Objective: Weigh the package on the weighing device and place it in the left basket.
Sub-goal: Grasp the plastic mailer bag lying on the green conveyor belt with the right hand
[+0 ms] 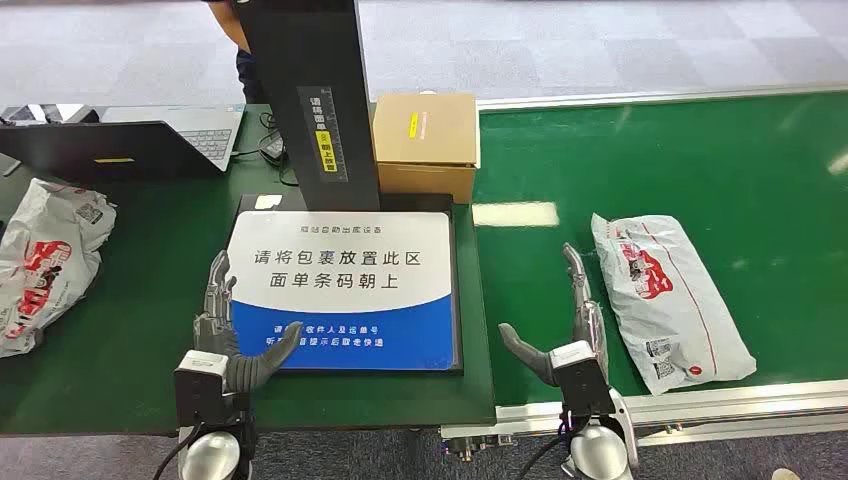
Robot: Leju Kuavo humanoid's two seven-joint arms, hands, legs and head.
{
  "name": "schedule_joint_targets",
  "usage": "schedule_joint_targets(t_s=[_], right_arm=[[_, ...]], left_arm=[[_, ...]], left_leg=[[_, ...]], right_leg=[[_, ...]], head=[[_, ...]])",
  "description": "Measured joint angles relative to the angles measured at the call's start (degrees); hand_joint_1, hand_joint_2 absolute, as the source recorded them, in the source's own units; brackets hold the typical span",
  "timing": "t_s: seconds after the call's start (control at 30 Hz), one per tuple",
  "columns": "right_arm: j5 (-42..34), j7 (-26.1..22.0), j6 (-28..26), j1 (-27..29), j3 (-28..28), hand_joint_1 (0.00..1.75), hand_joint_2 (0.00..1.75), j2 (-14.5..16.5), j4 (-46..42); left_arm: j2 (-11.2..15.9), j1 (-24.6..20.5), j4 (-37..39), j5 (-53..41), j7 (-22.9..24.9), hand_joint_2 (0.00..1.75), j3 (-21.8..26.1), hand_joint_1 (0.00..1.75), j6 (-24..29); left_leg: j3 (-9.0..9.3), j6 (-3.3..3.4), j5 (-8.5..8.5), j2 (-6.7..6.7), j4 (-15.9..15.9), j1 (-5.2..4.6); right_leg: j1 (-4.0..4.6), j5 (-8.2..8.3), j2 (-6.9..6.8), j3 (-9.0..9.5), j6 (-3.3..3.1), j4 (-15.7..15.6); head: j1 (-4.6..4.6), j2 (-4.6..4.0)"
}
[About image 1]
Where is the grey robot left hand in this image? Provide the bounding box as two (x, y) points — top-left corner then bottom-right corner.
(192, 250), (305, 393)

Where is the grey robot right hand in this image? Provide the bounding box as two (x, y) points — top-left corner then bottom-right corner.
(498, 243), (609, 389)

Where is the grey poly mailer package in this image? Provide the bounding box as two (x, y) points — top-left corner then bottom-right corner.
(590, 213), (758, 397)
(0, 178), (118, 360)

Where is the weighing platform with printed sign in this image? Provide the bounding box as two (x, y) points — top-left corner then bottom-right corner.
(225, 193), (464, 374)

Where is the yellow label on column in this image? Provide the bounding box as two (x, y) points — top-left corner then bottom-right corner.
(313, 129), (339, 175)

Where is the green belt conveyor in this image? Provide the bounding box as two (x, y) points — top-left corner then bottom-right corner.
(440, 82), (848, 462)

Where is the laptop computer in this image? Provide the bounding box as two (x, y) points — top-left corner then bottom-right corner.
(0, 104), (246, 187)

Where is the brown cardboard box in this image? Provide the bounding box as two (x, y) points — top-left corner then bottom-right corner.
(372, 91), (481, 205)

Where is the person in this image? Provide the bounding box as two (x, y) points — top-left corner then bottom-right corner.
(203, 0), (268, 105)

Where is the black scanner column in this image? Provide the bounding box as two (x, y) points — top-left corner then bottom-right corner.
(235, 0), (382, 213)

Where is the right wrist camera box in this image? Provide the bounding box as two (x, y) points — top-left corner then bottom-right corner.
(548, 341), (617, 417)

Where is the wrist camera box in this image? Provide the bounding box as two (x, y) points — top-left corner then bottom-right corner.
(548, 341), (617, 417)
(173, 351), (232, 427)

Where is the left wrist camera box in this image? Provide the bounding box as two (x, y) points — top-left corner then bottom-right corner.
(173, 351), (232, 427)

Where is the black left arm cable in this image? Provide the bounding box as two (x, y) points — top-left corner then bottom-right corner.
(152, 423), (203, 480)

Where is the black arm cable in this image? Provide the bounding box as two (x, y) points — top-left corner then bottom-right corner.
(152, 423), (203, 480)
(515, 423), (574, 480)

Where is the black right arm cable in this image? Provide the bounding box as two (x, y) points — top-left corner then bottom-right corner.
(515, 423), (574, 480)

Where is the black power cable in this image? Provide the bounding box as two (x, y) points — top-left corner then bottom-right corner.
(256, 111), (301, 188)

